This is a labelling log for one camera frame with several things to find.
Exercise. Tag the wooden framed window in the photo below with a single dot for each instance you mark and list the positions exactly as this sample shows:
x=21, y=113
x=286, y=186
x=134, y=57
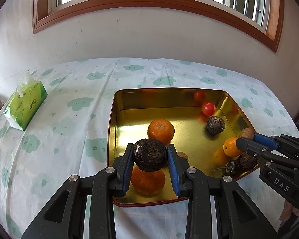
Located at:
x=42, y=17

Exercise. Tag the green tissue box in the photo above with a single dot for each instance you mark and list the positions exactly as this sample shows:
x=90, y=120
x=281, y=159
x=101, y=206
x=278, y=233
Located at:
x=25, y=107

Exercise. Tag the large orange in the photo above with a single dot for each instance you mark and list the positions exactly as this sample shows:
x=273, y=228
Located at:
x=161, y=131

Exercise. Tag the person's right hand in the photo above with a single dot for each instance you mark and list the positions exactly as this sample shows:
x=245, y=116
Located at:
x=287, y=212

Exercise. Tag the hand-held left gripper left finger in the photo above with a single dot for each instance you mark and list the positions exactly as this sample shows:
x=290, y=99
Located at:
x=129, y=174

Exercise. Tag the dark water chestnut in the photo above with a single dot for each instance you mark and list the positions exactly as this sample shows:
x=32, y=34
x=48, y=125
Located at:
x=215, y=125
x=150, y=158
x=246, y=163

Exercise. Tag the dark cherry with stem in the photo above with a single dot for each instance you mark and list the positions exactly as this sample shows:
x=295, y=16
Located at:
x=232, y=167

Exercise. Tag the small light orange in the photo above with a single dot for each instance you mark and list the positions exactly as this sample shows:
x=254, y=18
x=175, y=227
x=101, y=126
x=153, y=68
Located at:
x=229, y=148

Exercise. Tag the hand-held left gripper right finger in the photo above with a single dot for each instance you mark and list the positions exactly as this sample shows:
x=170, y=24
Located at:
x=172, y=176

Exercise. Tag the red and gold tin box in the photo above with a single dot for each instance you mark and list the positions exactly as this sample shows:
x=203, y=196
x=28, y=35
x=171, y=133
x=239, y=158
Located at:
x=129, y=119

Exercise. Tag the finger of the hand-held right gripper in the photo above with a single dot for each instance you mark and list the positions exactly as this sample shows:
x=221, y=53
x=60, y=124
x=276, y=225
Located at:
x=264, y=140
x=246, y=145

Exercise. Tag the red cherry tomato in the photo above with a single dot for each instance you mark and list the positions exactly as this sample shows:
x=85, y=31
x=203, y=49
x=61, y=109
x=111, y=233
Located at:
x=208, y=108

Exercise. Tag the medium orange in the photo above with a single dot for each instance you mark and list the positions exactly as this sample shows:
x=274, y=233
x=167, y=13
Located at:
x=147, y=183

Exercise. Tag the brown longan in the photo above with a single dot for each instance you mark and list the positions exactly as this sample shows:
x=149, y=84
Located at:
x=246, y=132
x=184, y=155

